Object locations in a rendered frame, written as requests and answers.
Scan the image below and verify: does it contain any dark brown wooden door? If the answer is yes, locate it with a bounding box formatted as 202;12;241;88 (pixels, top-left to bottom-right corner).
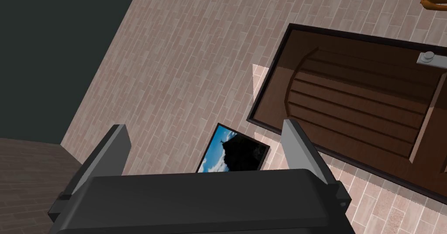
246;23;447;205

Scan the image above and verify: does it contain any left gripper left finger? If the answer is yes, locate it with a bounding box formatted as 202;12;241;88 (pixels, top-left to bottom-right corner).
62;124;132;197

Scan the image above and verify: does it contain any framed sky picture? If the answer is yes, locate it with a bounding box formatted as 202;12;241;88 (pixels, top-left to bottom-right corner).
195;123;271;173

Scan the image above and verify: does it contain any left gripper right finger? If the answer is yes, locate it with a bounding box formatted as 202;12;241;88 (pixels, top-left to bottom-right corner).
280;119;338;186

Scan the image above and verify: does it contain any grey door knob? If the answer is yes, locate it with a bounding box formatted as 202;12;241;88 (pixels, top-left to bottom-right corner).
416;51;447;69

